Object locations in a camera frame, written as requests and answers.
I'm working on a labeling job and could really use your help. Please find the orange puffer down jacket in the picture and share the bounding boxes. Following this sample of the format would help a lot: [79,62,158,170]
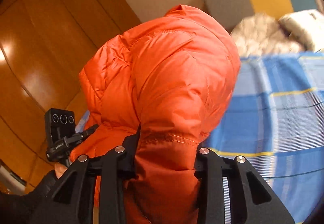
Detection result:
[70,5,241,223]

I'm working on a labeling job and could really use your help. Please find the left hand black glove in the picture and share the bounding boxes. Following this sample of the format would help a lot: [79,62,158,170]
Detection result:
[1,163,67,223]

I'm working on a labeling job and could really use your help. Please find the blue plaid bed sheet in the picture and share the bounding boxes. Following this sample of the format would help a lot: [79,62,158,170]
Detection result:
[76,51,324,224]

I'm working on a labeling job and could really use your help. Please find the wooden wardrobe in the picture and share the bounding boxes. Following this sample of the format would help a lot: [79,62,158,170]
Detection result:
[1,0,140,194]

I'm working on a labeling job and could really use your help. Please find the white printed pillow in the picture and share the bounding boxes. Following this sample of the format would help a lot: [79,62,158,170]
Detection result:
[278,9,323,52]

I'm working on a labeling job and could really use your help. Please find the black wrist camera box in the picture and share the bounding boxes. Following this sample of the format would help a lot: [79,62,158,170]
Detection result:
[45,108,76,147]

